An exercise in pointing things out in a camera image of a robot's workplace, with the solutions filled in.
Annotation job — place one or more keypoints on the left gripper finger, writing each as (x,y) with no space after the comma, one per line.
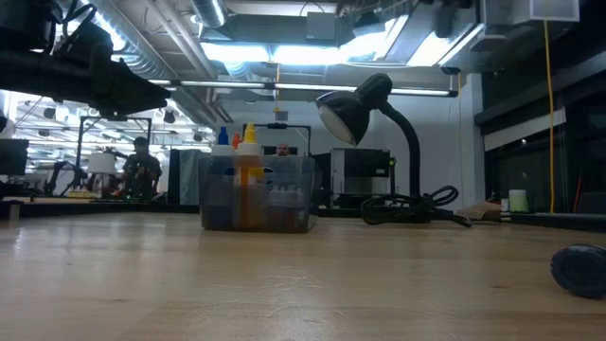
(142,92)

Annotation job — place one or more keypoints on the blue food coloring bottle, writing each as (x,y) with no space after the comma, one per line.
(223,136)

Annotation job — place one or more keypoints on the yellow food coloring bottle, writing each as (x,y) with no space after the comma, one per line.
(249,134)

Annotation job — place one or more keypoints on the small dark dropper bottle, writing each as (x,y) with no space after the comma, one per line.
(580,272)
(274,210)
(288,211)

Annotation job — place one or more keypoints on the black background robot arm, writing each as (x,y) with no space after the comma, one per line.
(61,175)

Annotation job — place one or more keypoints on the black ceiling spotlight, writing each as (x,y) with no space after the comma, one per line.
(169,117)

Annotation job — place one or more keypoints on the person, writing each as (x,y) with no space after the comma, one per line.
(282,149)
(141,170)

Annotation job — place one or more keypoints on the white lampshade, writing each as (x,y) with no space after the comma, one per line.
(101,163)

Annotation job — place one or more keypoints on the grey blue panel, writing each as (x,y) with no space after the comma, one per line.
(187,175)

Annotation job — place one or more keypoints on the black monitor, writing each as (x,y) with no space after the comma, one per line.
(13,156)

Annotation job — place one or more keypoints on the grey hanging outlet box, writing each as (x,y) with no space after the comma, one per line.
(281,115)

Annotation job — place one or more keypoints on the long tube light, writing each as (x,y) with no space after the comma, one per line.
(303,86)

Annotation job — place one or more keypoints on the grey translucent plastic bin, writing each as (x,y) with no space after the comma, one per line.
(293,175)

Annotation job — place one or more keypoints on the grey ceiling box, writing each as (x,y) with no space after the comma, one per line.
(324,26)

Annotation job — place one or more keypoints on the black gooseneck desk lamp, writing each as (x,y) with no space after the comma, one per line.
(350,113)

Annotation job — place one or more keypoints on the black white equipment cabinet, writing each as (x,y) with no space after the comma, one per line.
(364,163)

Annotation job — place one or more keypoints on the lamp plug paper tag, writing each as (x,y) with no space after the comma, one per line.
(485,209)

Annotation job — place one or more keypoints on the green white jar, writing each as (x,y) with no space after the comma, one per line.
(518,201)

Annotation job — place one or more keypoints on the white ceiling vent box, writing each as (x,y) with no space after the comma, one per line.
(554,10)

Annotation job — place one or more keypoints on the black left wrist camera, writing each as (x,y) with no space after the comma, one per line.
(87,45)

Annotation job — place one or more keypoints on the black background rig frame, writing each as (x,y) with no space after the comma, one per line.
(116,118)

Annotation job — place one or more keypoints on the ribbed silver air duct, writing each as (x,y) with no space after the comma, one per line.
(137,47)

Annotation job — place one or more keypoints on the round silver air duct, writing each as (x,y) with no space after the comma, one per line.
(210,12)

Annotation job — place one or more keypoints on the black background stand frame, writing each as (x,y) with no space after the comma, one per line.
(277,126)

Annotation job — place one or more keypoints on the black aluminium table frame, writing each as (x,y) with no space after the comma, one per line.
(331,211)

